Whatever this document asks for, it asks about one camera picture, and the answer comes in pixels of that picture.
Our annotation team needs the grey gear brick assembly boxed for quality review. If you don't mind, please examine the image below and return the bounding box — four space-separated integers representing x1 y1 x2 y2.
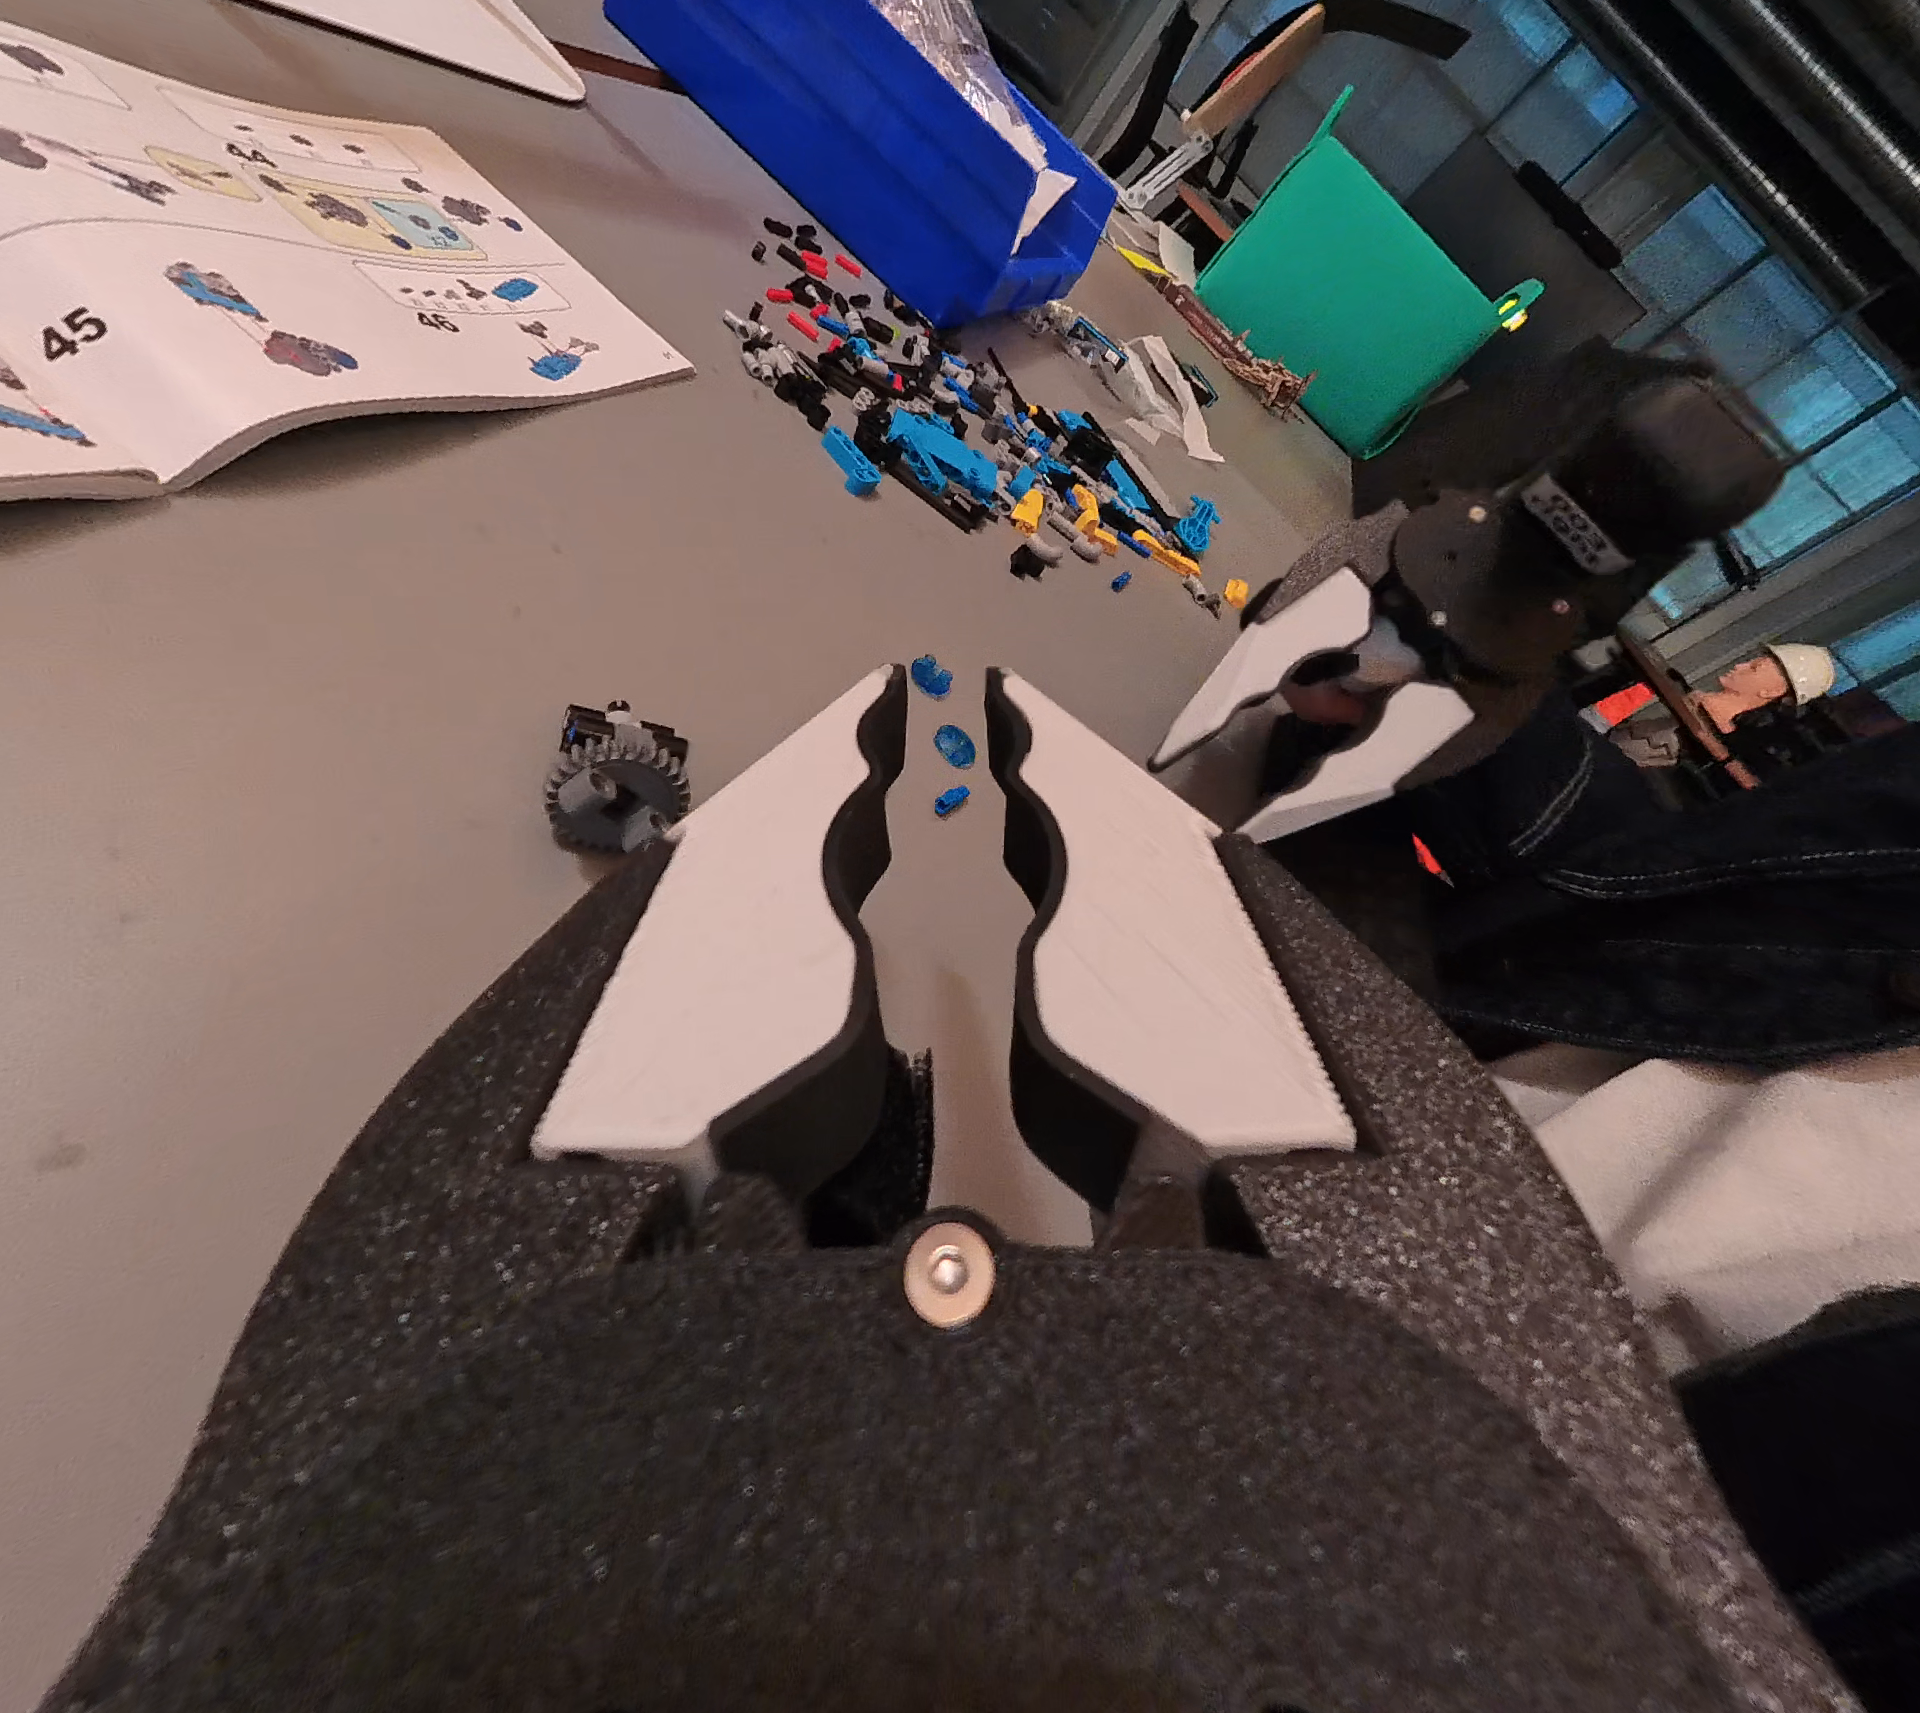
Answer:
539 695 697 853

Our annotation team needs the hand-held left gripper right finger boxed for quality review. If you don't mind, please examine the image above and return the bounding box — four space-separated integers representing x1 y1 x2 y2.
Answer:
985 671 1359 1219

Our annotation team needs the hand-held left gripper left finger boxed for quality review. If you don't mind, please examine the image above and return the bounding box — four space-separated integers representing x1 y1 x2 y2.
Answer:
538 671 909 1204

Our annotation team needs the white shirt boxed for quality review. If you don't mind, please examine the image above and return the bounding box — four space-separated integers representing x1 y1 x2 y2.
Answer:
1497 1050 1920 1362

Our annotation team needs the black chair with wooden seat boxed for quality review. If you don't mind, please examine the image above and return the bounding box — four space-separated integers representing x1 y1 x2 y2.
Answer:
1101 0 1471 217

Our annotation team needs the building instruction booklet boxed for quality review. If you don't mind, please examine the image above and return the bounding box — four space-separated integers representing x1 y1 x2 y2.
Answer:
0 18 697 504

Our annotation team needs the blue plastic bin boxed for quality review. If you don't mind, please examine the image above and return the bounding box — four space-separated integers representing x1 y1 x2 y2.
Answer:
605 0 1117 327

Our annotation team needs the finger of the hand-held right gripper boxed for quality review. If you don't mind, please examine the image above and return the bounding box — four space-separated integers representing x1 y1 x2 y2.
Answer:
1229 682 1485 847
1152 568 1382 766

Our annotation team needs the grey desk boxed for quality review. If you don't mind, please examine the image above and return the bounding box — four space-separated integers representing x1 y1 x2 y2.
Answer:
0 0 1445 1713

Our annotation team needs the dark denim jacket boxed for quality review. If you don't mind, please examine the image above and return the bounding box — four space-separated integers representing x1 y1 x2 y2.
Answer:
1675 1284 1920 1713

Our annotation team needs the figure with white helmet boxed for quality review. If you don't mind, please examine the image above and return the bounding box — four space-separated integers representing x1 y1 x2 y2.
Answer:
1722 633 1847 727

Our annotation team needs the brown wooden model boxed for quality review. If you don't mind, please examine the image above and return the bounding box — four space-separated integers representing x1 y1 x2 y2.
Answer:
1155 271 1314 408

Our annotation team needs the pile of small brick pieces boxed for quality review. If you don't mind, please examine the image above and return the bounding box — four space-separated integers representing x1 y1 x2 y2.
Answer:
724 217 1249 617

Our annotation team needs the green felt bag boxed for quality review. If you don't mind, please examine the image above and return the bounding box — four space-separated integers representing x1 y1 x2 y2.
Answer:
1196 89 1548 464

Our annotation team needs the crumpled white plastic bag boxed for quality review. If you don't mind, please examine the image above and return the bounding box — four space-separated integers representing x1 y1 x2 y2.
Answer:
1117 335 1226 464

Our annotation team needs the small grey blue brick assembly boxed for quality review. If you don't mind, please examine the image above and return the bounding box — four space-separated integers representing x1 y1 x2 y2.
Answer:
1029 301 1134 377

